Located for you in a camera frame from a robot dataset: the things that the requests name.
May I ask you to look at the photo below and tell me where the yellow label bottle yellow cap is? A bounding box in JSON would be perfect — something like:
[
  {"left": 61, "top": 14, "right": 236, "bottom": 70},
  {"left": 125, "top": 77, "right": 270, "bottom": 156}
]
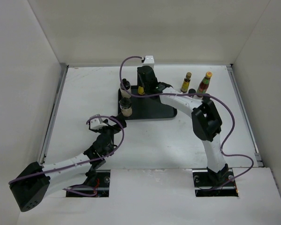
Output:
[{"left": 137, "top": 86, "right": 145, "bottom": 96}]

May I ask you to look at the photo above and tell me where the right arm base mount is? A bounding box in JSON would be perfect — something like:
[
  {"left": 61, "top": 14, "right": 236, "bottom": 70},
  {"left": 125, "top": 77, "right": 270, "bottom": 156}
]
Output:
[{"left": 192, "top": 169, "right": 238, "bottom": 197}]

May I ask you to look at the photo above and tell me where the black plastic tray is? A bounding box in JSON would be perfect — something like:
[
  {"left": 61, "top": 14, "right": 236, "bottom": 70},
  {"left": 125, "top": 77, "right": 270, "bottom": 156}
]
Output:
[{"left": 123, "top": 97, "right": 177, "bottom": 120}]

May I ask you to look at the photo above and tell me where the yellow label brown bottle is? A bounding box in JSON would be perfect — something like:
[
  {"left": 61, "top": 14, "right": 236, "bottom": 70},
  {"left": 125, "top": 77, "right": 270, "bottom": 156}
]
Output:
[{"left": 180, "top": 72, "right": 192, "bottom": 93}]

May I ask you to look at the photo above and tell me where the dark spice jar black lid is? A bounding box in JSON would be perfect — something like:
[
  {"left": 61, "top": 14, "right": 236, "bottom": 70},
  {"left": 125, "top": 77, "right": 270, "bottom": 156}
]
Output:
[{"left": 188, "top": 89, "right": 196, "bottom": 94}]

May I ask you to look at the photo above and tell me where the white powder shaker black lid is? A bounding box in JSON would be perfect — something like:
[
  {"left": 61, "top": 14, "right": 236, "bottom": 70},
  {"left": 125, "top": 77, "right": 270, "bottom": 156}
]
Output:
[{"left": 120, "top": 78, "right": 131, "bottom": 98}]

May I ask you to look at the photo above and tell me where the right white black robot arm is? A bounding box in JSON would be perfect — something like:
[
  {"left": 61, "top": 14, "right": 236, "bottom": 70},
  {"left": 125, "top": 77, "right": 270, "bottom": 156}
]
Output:
[{"left": 137, "top": 66, "right": 229, "bottom": 186}]

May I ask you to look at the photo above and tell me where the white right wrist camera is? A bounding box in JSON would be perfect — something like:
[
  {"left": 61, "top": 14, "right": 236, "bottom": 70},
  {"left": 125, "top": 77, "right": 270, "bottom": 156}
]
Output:
[{"left": 141, "top": 55, "right": 155, "bottom": 69}]

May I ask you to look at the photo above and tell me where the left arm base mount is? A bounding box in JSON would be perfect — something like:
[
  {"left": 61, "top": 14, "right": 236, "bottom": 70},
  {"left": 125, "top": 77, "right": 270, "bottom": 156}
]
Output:
[{"left": 71, "top": 170, "right": 111, "bottom": 198}]

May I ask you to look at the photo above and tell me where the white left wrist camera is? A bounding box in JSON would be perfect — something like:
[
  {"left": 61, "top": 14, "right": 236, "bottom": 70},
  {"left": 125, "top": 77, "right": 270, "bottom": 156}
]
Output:
[{"left": 86, "top": 114, "right": 108, "bottom": 130}]

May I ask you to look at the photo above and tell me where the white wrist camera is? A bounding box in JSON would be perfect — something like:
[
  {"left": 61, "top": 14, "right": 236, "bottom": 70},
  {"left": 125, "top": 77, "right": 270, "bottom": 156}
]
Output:
[
  {"left": 141, "top": 55, "right": 155, "bottom": 69},
  {"left": 86, "top": 114, "right": 108, "bottom": 130}
]

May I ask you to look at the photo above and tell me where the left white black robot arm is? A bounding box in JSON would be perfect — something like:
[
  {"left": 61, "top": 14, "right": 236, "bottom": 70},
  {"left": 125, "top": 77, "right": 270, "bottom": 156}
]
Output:
[{"left": 8, "top": 113, "right": 126, "bottom": 212}]

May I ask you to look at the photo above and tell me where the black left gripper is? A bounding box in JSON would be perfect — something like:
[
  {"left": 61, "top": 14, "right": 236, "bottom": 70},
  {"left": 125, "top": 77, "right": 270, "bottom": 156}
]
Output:
[{"left": 95, "top": 113, "right": 126, "bottom": 142}]

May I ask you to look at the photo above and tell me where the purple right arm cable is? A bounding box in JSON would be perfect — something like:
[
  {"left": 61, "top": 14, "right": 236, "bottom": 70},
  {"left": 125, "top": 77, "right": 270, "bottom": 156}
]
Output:
[{"left": 119, "top": 55, "right": 255, "bottom": 190}]

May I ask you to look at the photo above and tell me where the clear shaker black grinder lid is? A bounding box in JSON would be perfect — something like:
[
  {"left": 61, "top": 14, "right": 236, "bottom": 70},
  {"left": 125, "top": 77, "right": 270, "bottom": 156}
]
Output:
[{"left": 119, "top": 97, "right": 133, "bottom": 117}]

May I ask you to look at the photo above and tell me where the red green chili sauce bottle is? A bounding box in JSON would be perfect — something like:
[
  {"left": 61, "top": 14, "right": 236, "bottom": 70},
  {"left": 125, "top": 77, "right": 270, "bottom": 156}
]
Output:
[{"left": 196, "top": 71, "right": 213, "bottom": 98}]

